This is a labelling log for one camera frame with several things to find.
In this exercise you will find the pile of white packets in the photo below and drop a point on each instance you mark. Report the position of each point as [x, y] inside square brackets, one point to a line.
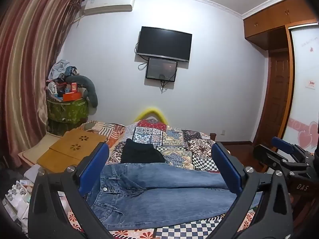
[17, 194]

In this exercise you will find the pile of clothes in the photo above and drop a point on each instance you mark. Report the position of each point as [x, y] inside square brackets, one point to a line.
[61, 69]

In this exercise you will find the beige flat board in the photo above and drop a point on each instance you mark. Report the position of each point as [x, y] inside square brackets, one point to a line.
[32, 151]

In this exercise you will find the wooden overhead cabinet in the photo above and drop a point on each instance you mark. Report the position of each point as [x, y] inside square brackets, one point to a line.
[271, 17]

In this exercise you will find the black folded garment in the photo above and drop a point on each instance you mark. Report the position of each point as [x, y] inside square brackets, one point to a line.
[142, 151]

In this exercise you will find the striped red curtain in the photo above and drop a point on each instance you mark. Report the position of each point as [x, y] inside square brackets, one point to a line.
[30, 62]

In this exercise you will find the small red box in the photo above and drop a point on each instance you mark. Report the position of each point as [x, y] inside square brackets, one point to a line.
[74, 87]

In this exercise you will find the flat red box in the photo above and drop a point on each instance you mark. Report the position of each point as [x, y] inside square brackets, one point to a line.
[72, 97]

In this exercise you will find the small black wall monitor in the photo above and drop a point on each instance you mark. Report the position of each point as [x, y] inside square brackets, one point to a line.
[161, 69]

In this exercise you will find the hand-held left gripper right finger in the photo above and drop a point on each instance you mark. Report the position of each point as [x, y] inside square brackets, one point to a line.
[226, 169]

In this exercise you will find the white air conditioner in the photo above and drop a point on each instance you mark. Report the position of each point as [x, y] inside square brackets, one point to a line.
[108, 3]

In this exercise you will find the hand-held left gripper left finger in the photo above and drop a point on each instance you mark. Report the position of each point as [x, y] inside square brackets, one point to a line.
[96, 164]

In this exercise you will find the wooden lap desk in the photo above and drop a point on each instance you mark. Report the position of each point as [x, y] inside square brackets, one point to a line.
[74, 144]

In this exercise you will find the black wall television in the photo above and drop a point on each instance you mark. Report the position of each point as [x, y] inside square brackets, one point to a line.
[164, 43]

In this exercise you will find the yellow curved bed bar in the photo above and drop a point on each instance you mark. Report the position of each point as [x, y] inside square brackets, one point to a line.
[152, 110]

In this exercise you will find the wooden bed post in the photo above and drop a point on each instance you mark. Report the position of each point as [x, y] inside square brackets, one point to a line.
[213, 136]

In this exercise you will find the orange striped cloth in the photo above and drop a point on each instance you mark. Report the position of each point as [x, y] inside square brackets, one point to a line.
[109, 132]

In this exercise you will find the patchwork printed blanket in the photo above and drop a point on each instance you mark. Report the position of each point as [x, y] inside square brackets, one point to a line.
[174, 139]

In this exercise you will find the blue denim pants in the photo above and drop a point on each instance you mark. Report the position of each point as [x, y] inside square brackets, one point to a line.
[162, 194]

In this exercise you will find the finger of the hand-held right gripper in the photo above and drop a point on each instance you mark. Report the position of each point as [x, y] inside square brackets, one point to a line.
[268, 156]
[284, 143]

